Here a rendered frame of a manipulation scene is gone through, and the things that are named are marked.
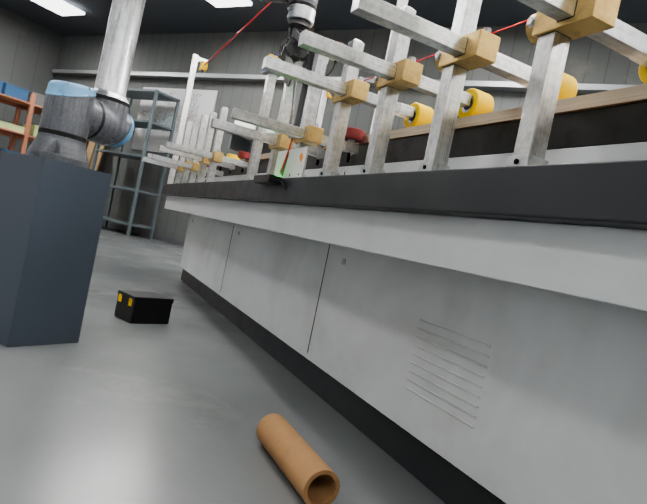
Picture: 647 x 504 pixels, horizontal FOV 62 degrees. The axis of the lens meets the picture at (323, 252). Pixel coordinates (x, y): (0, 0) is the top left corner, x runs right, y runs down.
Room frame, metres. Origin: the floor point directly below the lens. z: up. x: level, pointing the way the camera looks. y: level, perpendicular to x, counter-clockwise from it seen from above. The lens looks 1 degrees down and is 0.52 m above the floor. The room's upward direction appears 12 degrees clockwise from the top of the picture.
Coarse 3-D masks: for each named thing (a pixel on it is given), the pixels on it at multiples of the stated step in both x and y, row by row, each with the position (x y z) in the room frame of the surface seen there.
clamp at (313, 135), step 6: (306, 126) 1.71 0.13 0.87; (312, 126) 1.69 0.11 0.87; (306, 132) 1.70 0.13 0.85; (312, 132) 1.69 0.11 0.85; (318, 132) 1.70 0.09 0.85; (306, 138) 1.70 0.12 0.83; (312, 138) 1.70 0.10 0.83; (318, 138) 1.70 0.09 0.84; (306, 144) 1.77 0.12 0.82; (312, 144) 1.74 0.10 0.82; (318, 144) 1.72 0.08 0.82
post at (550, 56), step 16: (544, 48) 0.87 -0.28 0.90; (560, 48) 0.86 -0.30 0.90; (544, 64) 0.86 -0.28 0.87; (560, 64) 0.87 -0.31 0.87; (544, 80) 0.86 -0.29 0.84; (560, 80) 0.87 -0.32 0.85; (528, 96) 0.88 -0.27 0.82; (544, 96) 0.86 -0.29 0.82; (528, 112) 0.87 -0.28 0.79; (544, 112) 0.86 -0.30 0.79; (528, 128) 0.87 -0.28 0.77; (544, 128) 0.86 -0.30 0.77; (528, 144) 0.86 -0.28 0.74; (544, 144) 0.87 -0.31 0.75
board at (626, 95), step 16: (576, 96) 1.06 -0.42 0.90; (592, 96) 1.03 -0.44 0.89; (608, 96) 0.99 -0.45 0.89; (624, 96) 0.96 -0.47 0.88; (640, 96) 0.94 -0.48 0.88; (496, 112) 1.26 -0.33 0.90; (512, 112) 1.21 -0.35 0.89; (560, 112) 1.09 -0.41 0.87; (416, 128) 1.55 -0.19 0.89; (464, 128) 1.36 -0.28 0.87
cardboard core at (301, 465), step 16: (272, 416) 1.31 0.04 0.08; (256, 432) 1.32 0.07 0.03; (272, 432) 1.25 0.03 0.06; (288, 432) 1.23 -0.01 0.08; (272, 448) 1.21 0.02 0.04; (288, 448) 1.17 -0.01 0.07; (304, 448) 1.15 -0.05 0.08; (288, 464) 1.13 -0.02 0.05; (304, 464) 1.09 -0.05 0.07; (320, 464) 1.09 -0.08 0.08; (304, 480) 1.06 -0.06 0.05; (320, 480) 1.13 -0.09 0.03; (336, 480) 1.08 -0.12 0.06; (304, 496) 1.05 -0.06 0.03; (320, 496) 1.09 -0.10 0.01; (336, 496) 1.08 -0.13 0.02
